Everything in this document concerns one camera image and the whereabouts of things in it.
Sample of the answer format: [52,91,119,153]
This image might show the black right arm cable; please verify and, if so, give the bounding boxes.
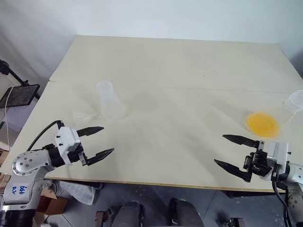
[271,179,292,227]

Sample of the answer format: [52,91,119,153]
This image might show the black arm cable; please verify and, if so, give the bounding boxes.
[271,179,292,227]
[27,120,64,152]

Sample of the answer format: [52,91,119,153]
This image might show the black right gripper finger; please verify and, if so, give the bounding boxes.
[214,158,252,183]
[222,134,260,148]

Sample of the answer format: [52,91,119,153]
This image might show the dark rounded shape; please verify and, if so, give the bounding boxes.
[107,200,144,227]
[168,198,204,227]

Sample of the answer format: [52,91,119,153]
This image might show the white plastic bag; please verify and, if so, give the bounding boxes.
[48,180,97,206]

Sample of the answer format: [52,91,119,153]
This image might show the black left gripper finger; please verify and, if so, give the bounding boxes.
[76,126,105,138]
[84,148,115,166]

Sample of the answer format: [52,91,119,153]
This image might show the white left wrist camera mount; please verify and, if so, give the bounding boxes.
[54,126,82,166]

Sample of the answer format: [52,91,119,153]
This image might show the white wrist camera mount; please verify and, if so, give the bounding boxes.
[54,126,82,166]
[267,141,290,177]

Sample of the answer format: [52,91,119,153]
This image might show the stacked cardboard boxes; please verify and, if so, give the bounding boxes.
[0,141,12,190]

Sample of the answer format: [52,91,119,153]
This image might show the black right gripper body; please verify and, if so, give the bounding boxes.
[243,140,273,182]

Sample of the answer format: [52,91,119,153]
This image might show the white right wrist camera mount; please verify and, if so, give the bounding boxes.
[267,141,290,177]

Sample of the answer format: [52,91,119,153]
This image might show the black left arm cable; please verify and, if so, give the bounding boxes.
[27,120,64,152]

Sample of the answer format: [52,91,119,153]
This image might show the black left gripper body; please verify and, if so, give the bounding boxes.
[64,139,90,167]

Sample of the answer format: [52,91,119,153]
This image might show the brown cardboard box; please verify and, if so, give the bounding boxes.
[33,186,69,224]

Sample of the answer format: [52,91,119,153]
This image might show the large clear bottle orange liquid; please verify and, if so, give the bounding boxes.
[244,89,303,139]

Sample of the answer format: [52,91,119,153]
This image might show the black mesh tray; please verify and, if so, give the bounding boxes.
[0,84,40,110]

